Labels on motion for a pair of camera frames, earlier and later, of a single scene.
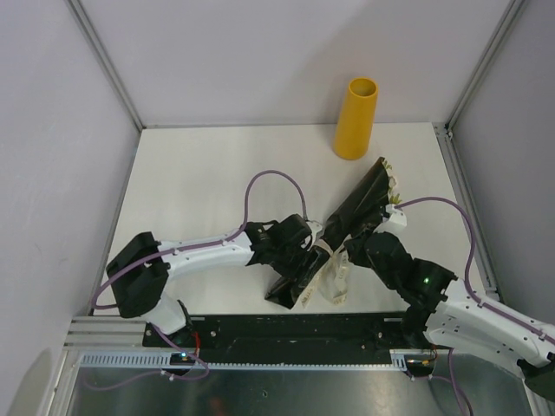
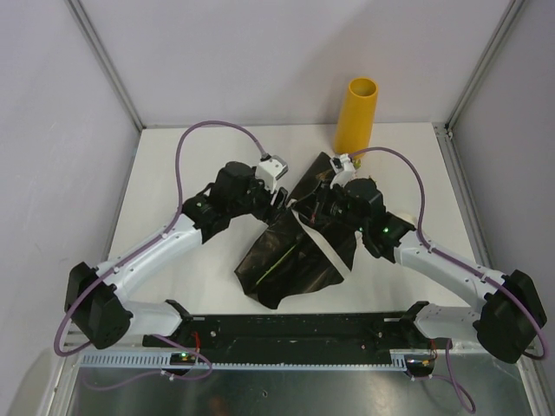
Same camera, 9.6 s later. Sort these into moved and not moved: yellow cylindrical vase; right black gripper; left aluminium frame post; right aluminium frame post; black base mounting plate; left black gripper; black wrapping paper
Moved: right black gripper; black wrapping paper; left black gripper
Not moved: black base mounting plate; yellow cylindrical vase; left aluminium frame post; right aluminium frame post
